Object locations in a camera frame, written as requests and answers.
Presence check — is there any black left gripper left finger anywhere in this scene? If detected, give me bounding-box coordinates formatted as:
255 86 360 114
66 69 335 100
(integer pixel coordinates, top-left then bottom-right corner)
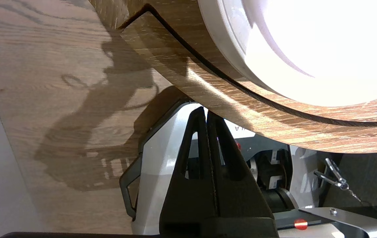
160 106 219 228

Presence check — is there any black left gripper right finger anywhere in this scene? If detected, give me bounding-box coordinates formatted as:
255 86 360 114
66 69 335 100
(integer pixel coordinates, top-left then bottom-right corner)
207 111 276 222

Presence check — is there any white robot chassis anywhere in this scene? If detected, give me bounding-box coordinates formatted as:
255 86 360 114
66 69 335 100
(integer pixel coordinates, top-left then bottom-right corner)
119 102 377 238

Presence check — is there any chrome metal fitting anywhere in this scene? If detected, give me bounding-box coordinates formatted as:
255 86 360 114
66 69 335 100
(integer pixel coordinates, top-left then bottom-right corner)
313 158 362 203

